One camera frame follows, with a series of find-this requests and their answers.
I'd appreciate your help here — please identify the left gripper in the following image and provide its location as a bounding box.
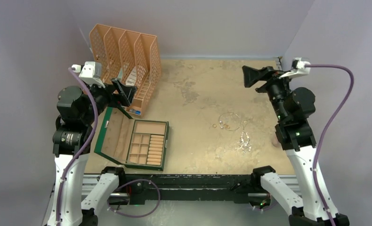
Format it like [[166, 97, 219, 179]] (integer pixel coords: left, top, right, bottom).
[[81, 77, 136, 124]]

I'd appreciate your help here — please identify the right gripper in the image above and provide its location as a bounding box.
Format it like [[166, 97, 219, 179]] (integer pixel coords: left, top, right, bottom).
[[242, 66, 296, 121]]

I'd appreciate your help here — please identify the green jewelry box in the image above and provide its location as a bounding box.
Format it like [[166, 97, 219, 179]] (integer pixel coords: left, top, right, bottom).
[[94, 107, 170, 171]]

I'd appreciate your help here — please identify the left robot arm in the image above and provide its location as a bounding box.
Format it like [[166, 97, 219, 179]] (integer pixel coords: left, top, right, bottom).
[[48, 79, 137, 226]]

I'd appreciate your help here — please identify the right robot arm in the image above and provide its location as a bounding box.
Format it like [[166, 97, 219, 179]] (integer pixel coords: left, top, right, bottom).
[[242, 62, 350, 226]]

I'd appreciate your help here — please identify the orange file organizer rack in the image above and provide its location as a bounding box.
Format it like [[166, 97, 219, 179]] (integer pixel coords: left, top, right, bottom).
[[89, 24, 162, 118]]

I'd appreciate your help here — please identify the pink capped tube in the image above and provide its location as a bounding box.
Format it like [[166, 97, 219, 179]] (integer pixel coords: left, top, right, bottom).
[[271, 137, 281, 147]]

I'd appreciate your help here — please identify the silver bead bracelet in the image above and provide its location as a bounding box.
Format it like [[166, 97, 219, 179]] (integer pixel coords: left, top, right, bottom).
[[218, 112, 242, 132]]

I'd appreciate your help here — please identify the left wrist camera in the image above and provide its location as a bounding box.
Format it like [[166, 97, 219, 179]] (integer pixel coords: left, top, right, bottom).
[[70, 61, 105, 88]]

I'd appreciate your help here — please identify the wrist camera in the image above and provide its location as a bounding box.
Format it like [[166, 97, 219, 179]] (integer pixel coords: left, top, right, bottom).
[[70, 61, 105, 88], [279, 57, 311, 79]]

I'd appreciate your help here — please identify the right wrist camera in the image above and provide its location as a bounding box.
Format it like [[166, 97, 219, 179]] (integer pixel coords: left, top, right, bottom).
[[279, 57, 311, 79]]

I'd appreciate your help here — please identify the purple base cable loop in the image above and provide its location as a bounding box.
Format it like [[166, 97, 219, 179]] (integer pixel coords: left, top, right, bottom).
[[107, 179, 161, 218]]

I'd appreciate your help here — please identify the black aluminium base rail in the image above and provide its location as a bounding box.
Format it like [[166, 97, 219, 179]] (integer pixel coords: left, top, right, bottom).
[[111, 173, 267, 205]]

